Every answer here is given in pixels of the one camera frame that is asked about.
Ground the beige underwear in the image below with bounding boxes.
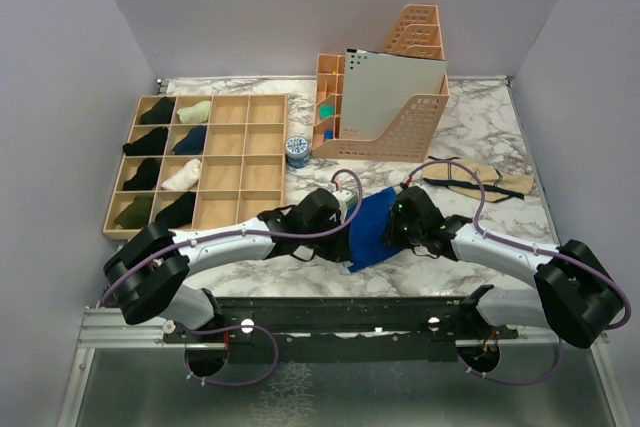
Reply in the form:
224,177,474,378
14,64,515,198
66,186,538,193
422,158,534,203

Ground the pale green rolled sock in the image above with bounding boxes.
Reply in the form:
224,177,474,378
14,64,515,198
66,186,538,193
177,100,212,124

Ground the dark green rolled sock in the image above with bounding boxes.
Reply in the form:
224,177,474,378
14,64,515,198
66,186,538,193
114,196,153,229

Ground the white rolled sock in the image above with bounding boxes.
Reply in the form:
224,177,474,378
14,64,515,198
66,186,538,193
161,159,202,191

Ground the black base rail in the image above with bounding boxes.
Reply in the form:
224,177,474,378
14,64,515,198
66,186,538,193
163,297,517,364

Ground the grey white folder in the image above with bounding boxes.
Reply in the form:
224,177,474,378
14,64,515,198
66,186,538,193
339,49,447,140

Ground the wooden compartment tray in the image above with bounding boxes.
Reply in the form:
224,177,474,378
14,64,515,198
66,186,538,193
103,94,288,240

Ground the blue boxer underwear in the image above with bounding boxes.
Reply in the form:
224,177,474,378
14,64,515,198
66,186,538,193
344,187,402,273

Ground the black rolled sock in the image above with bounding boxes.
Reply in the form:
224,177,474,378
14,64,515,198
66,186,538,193
122,158,160,191
139,97,175,125
122,127,169,156
154,192,196,229

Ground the blue patterned round tin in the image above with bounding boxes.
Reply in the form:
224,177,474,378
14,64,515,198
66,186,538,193
285,136,311,169

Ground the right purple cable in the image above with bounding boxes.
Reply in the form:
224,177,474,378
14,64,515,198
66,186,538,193
404,159,632,387

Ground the navy rolled sock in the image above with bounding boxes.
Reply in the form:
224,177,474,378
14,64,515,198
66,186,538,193
172,125,207,155

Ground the aluminium extrusion rail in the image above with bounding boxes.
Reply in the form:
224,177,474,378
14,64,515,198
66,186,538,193
76,308,164,349

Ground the black rolled sock bottom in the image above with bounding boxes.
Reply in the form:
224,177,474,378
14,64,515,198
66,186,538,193
154,192,196,229

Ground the peach file organizer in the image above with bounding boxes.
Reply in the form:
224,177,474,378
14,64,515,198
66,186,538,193
311,4,449,162

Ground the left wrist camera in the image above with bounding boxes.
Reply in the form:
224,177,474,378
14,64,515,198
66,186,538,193
333,189,358,223

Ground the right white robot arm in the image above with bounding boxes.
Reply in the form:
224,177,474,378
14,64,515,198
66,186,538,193
383,186,625,348

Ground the black rolled sock top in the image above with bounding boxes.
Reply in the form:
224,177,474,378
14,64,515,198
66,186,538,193
139,97,175,125

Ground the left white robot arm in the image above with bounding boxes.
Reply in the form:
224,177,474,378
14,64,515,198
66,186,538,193
103,188,359,342

